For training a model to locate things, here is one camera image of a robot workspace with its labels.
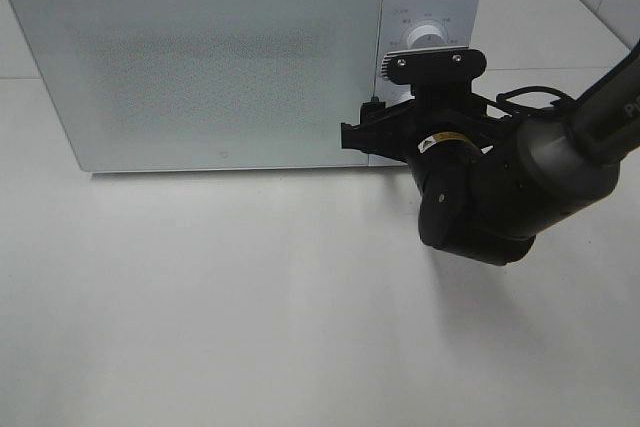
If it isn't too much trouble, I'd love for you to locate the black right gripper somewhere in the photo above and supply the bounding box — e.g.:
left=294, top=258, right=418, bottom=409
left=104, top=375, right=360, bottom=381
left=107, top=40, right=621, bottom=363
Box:
left=340, top=81, right=513, bottom=164

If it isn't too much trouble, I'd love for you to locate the black right camera cable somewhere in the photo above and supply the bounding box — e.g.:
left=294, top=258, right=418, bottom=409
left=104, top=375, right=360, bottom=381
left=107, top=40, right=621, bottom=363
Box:
left=487, top=85, right=576, bottom=121

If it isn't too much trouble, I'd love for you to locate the white microwave door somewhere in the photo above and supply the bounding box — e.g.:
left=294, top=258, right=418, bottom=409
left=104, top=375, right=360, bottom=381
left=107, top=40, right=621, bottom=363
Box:
left=10, top=0, right=380, bottom=173

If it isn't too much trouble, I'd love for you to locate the upper white power knob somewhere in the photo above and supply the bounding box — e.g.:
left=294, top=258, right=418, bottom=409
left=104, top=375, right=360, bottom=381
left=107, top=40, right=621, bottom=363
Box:
left=404, top=21, right=448, bottom=50

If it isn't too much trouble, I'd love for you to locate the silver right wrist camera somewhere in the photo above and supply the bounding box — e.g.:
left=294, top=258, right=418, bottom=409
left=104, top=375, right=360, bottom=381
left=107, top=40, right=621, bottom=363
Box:
left=380, top=47, right=487, bottom=86

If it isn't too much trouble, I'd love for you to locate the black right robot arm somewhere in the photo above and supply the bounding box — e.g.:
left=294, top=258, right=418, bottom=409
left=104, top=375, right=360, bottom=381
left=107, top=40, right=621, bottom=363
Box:
left=341, top=47, right=639, bottom=266

